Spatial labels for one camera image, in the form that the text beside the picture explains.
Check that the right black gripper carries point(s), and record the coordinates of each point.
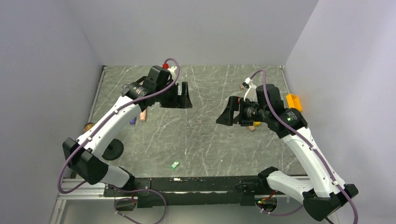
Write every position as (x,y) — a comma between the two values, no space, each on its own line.
(227,117)

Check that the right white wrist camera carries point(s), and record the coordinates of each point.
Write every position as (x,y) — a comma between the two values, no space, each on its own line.
(250,87)

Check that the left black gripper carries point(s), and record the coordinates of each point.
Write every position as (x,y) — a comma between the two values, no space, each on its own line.
(183,101)

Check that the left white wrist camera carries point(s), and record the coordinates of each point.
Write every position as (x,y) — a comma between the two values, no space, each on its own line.
(173,71)

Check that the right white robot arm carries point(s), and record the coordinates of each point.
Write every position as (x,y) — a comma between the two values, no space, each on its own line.
(325,191)

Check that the pink microphone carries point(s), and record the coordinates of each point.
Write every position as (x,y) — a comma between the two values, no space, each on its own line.
(143,116)

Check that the purple microphone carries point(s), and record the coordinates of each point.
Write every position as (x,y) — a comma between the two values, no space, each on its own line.
(133,121)

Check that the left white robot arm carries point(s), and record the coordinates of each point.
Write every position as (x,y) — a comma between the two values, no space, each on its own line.
(85,154)

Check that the green key tag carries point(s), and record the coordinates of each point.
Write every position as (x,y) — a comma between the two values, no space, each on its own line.
(174,165)

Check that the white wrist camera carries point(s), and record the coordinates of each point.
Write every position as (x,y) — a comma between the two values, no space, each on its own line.
(250,87)
(173,71)

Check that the yellow plastic bin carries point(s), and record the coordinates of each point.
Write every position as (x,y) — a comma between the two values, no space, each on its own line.
(294,102)

